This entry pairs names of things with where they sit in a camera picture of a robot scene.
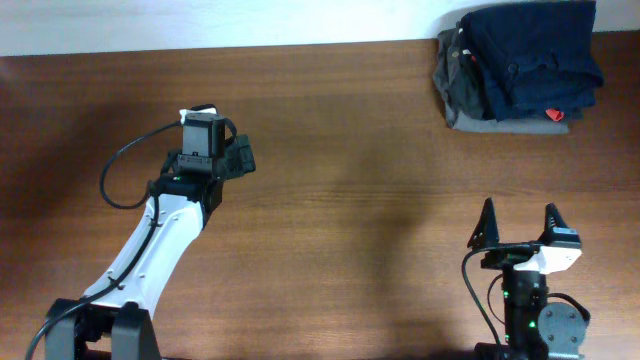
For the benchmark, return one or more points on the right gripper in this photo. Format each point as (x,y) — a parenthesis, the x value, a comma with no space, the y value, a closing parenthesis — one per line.
(487,231)

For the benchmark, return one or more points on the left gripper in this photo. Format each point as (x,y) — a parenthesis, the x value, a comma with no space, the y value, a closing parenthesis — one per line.
(239,155)

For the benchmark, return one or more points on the navy blue shorts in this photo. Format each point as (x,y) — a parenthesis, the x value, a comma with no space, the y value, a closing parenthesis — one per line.
(534,56)

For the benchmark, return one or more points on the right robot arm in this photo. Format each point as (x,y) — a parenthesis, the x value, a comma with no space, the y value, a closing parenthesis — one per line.
(538,324)

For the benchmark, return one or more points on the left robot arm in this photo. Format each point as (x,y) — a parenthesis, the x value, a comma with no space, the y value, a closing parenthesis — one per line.
(177,207)

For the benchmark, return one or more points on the red t-shirt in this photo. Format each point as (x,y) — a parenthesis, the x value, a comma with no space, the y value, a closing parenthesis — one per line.
(555,114)

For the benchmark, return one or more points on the grey folded garment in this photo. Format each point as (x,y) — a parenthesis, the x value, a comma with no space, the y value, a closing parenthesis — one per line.
(510,126)

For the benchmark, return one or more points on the black garment with white print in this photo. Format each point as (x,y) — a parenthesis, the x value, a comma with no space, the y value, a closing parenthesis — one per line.
(458,79)

